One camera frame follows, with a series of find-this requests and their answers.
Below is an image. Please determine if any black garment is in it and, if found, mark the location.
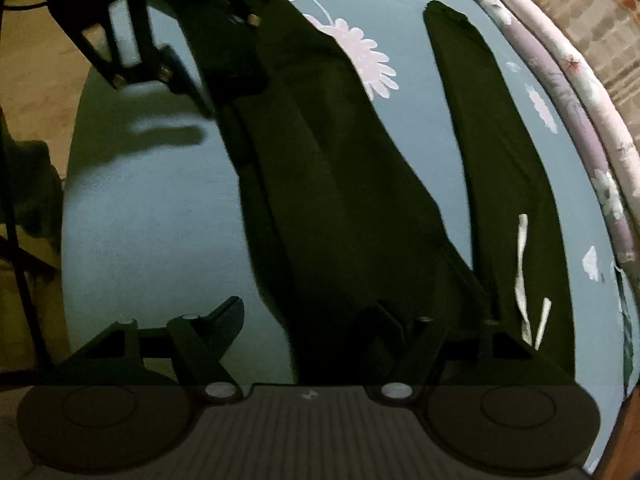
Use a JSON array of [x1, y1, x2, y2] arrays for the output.
[[163, 0, 575, 386]]

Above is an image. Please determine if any blue patterned bed sheet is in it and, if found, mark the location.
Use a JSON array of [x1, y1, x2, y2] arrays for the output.
[[62, 0, 639, 471]]

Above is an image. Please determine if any wooden headboard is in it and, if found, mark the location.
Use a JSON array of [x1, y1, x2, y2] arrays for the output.
[[593, 388, 639, 480]]

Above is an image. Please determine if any pink floral quilt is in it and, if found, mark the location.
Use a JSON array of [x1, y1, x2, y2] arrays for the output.
[[500, 0, 639, 200]]

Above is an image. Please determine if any patterned curtain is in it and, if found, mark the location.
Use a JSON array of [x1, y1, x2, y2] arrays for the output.
[[533, 0, 639, 129]]

